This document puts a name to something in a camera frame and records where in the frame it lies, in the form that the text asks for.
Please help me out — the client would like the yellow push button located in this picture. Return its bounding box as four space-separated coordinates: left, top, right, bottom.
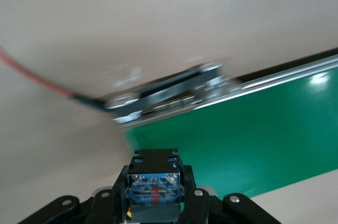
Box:
123 149 185 224

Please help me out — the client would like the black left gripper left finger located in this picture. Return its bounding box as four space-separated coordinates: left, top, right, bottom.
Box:
15 164 127 224

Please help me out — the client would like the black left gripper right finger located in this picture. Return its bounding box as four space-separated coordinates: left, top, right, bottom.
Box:
178 164 282 224

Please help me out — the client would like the red black wire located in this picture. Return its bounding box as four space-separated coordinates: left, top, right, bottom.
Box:
0 46 111 111

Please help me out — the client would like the green conveyor belt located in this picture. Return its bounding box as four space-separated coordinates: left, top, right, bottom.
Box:
104 48 338 199

